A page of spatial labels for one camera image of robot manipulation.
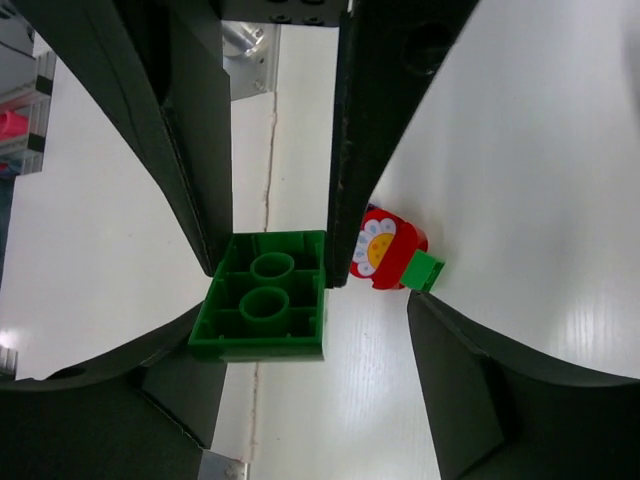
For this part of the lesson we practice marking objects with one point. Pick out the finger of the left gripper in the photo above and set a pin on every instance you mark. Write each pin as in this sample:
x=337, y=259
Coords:
x=155, y=69
x=389, y=52

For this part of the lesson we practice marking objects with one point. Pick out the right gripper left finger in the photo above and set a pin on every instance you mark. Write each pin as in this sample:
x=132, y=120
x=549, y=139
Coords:
x=144, y=410

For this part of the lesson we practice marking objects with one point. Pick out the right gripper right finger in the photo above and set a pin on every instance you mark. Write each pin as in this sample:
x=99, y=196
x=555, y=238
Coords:
x=498, y=409

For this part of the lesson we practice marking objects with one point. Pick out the santa lego stack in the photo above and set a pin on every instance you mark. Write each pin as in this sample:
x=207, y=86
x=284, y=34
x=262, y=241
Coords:
x=392, y=253

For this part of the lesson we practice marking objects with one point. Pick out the left base plate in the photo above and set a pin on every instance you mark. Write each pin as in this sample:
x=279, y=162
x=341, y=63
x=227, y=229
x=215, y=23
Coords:
x=251, y=56

